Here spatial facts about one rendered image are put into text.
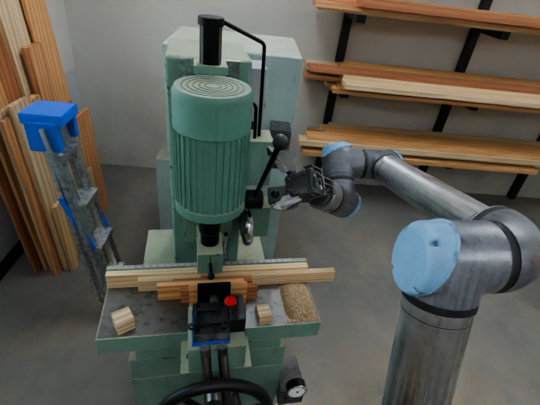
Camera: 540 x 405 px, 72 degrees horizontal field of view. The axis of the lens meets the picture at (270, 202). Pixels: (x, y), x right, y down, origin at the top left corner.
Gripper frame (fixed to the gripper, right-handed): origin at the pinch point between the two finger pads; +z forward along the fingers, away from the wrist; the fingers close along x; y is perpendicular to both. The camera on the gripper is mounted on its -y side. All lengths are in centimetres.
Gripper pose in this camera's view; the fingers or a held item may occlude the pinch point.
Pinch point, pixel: (266, 177)
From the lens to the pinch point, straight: 85.5
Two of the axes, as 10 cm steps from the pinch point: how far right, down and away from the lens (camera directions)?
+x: 0.7, 9.5, -3.0
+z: -6.3, -1.9, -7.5
